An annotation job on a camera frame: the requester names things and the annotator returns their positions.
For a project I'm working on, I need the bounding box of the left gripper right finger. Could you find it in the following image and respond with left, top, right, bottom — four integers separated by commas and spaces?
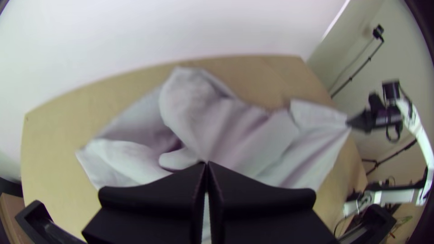
207, 161, 339, 244

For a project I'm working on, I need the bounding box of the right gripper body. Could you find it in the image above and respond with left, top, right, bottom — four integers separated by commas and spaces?
345, 93, 405, 135

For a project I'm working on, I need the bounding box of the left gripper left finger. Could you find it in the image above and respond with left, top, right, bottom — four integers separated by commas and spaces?
81, 162, 208, 244

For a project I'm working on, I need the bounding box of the grey t-shirt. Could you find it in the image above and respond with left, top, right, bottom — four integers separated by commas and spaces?
75, 66, 352, 244

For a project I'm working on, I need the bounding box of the black cable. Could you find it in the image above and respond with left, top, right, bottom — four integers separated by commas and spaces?
386, 122, 405, 144

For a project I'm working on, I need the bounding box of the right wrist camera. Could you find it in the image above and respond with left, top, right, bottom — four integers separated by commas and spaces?
382, 80, 401, 102

